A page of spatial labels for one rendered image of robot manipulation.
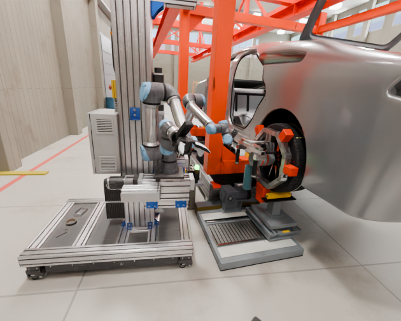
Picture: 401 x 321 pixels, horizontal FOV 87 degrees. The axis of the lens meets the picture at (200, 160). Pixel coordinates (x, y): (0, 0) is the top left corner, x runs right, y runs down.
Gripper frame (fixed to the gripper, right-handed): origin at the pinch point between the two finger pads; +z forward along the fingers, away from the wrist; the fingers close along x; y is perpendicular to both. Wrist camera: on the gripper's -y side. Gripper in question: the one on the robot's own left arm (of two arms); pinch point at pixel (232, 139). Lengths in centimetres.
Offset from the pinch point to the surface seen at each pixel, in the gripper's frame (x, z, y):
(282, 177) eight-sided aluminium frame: 55, -12, 4
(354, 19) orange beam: 44, 204, -276
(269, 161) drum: 39.9, 2.3, -1.7
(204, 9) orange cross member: -173, 157, -160
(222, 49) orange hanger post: -54, 2, -66
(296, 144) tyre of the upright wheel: 48, -15, -24
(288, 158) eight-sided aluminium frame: 48, -16, -11
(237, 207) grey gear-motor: 46, 59, 64
